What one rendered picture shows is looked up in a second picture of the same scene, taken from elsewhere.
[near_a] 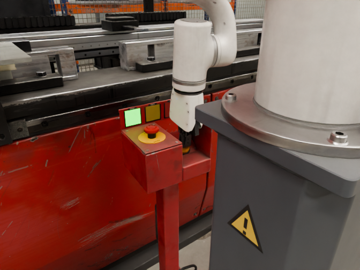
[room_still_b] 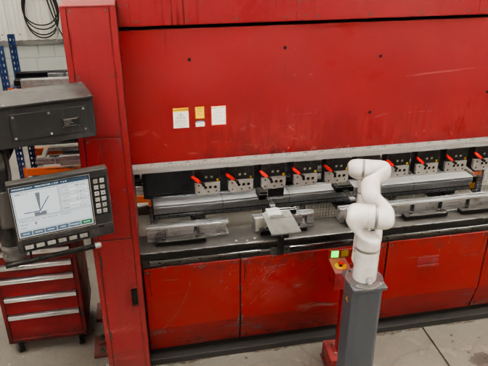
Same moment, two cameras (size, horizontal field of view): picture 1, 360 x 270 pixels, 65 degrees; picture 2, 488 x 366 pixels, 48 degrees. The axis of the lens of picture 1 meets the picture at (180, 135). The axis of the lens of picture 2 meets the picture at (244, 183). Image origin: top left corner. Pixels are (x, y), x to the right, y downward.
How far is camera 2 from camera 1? 2.66 m
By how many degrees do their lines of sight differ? 22
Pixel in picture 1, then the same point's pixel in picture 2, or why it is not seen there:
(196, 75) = not seen: hidden behind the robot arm
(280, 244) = (350, 302)
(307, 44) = (356, 269)
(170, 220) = not seen: hidden behind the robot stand
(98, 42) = (327, 195)
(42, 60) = (299, 217)
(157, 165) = (340, 279)
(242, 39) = (423, 206)
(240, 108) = (348, 274)
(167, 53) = not seen: hidden behind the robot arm
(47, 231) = (285, 295)
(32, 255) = (276, 306)
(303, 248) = (353, 303)
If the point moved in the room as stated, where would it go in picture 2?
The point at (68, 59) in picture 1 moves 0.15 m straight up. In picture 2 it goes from (311, 217) to (312, 196)
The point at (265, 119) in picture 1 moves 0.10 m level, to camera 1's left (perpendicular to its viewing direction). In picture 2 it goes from (351, 278) to (331, 273)
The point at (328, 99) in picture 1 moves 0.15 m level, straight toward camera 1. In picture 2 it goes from (359, 278) to (337, 289)
